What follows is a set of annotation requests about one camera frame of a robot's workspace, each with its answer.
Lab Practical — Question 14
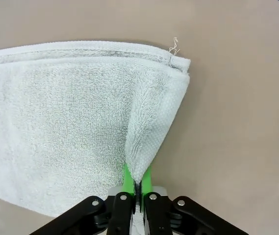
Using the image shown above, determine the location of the white terry towel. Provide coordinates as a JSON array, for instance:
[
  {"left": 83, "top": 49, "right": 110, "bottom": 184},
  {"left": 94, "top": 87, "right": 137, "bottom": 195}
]
[{"left": 0, "top": 36, "right": 192, "bottom": 235}]

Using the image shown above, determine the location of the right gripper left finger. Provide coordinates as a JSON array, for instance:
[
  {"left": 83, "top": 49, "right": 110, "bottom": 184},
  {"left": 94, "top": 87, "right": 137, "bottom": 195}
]
[{"left": 30, "top": 163, "right": 136, "bottom": 235}]

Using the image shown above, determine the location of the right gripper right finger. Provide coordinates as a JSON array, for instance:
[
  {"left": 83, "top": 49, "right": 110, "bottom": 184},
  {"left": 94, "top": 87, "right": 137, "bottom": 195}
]
[{"left": 137, "top": 168, "right": 249, "bottom": 235}]

